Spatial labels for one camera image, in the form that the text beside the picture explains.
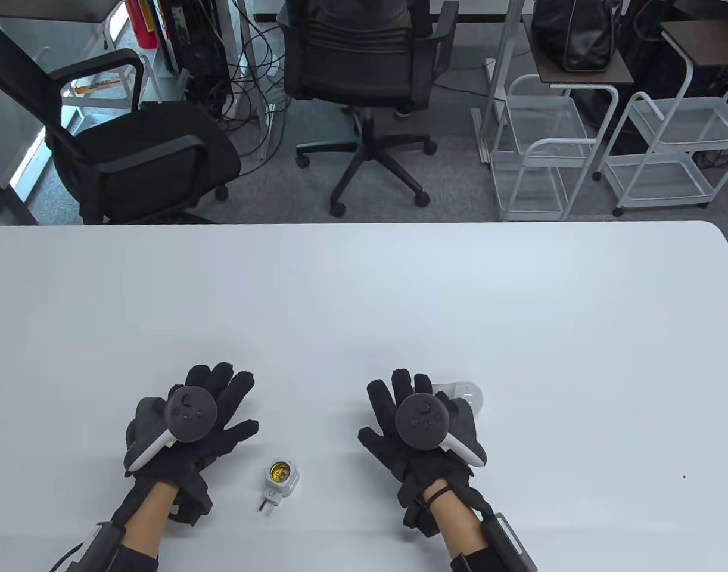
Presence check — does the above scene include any white light bulb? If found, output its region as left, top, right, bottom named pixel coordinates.
left=433, top=383, right=484, bottom=418

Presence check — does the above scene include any red fire extinguisher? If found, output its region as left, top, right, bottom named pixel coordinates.
left=125, top=0, right=159, bottom=49

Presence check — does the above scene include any black mesh office chair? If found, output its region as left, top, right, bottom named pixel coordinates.
left=276, top=0, right=460, bottom=218

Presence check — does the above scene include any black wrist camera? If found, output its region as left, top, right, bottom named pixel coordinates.
left=400, top=498, right=436, bottom=540
left=167, top=477, right=213, bottom=526

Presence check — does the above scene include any person's left hand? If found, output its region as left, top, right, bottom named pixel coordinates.
left=123, top=362, right=260, bottom=526

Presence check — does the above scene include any brown side table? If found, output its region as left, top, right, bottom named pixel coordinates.
left=661, top=21, right=728, bottom=102
left=522, top=13, right=636, bottom=182

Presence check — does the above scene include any white wire mesh cart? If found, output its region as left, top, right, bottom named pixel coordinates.
left=489, top=74, right=603, bottom=222
left=599, top=86, right=728, bottom=216

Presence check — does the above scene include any black leather bag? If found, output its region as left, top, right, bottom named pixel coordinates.
left=531, top=0, right=618, bottom=73

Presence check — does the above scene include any white desk leg frame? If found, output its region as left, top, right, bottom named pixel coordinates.
left=230, top=0, right=270, bottom=160
left=471, top=0, right=527, bottom=164

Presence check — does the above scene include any black left forearm sensor box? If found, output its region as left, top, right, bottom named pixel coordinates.
left=48, top=521, right=127, bottom=572

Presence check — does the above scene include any tangle of black cables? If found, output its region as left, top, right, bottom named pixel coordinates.
left=218, top=0, right=294, bottom=175

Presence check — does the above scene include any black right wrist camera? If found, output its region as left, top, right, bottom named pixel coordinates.
left=400, top=498, right=436, bottom=540

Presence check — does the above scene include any person's right hand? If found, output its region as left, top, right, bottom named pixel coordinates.
left=357, top=368, right=494, bottom=540

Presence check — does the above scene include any grey and white controller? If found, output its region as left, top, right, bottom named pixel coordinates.
left=395, top=392, right=488, bottom=468
left=125, top=386, right=219, bottom=471

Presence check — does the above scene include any right grey and white controller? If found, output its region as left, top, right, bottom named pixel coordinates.
left=395, top=392, right=488, bottom=468

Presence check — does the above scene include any white power strip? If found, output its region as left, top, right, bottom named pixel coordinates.
left=262, top=104, right=279, bottom=157

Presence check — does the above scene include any black padded office chair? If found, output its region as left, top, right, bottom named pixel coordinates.
left=0, top=18, right=242, bottom=226

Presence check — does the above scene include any left grey and white controller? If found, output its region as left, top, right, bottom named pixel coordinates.
left=125, top=386, right=219, bottom=471

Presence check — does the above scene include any person's right forearm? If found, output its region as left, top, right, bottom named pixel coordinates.
left=427, top=489, right=491, bottom=572

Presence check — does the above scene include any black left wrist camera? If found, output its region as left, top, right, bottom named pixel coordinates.
left=167, top=477, right=213, bottom=526

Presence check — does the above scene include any white light bulb socket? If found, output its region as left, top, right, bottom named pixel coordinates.
left=258, top=458, right=300, bottom=514

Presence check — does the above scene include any black computer tower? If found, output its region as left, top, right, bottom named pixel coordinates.
left=161, top=0, right=234, bottom=102

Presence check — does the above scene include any person's left forearm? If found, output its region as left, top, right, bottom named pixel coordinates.
left=96, top=480, right=181, bottom=572

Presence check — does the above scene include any black right forearm sensor box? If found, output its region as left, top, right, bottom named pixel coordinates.
left=480, top=512, right=539, bottom=572

